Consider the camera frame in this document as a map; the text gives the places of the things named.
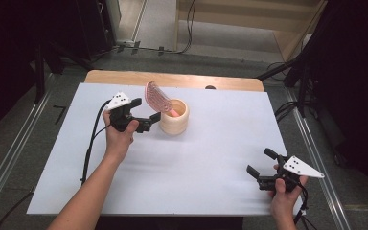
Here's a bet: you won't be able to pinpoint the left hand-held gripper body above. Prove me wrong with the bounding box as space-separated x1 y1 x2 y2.
105 91 153 134

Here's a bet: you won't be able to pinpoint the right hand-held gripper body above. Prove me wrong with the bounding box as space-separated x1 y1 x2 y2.
256 152 326 194

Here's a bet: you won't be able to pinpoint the cream ribbed cup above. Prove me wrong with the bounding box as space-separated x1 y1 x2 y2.
158 98 191 137

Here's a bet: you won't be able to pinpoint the pink hairbrush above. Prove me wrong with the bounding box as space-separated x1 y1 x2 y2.
144 80 180 118

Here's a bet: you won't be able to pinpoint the person's left hand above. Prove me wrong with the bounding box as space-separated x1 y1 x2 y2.
102 109 140 162

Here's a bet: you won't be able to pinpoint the person's right hand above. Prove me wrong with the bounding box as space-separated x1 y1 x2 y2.
268 164 310 222

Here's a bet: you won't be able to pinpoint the wooden table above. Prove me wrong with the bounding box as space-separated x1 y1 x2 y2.
83 69 265 93

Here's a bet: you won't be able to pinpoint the white board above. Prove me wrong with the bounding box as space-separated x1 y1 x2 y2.
27 82 303 217

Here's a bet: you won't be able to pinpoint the black cabinet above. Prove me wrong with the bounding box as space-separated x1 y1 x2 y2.
75 0 117 60

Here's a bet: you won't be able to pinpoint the black metal stand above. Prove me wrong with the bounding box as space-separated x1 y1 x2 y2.
33 39 46 104

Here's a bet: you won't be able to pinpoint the metal floor rail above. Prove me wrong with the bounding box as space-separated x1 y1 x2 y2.
283 86 353 230
0 72 58 222

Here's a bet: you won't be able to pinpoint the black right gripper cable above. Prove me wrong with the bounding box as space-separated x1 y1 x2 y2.
291 182 319 230

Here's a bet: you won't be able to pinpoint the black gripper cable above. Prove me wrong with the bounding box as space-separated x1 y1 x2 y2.
291 182 319 230
0 99 113 230

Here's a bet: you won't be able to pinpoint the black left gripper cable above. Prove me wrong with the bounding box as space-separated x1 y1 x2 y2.
0 99 113 230

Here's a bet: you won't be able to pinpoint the black floor cables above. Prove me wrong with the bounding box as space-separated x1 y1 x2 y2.
273 101 300 124

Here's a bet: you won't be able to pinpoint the black hanging cable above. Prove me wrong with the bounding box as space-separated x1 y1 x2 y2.
175 0 197 55

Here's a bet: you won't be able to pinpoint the light wooden frame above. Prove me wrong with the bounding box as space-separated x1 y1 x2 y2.
172 0 329 62

